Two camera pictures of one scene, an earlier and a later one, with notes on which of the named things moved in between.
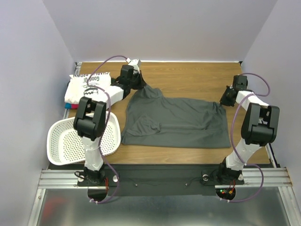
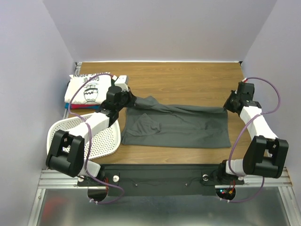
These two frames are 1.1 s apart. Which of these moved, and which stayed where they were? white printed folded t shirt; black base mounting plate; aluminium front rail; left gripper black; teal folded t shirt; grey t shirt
Moved: left gripper black; grey t shirt
Stayed: black base mounting plate; aluminium front rail; teal folded t shirt; white printed folded t shirt
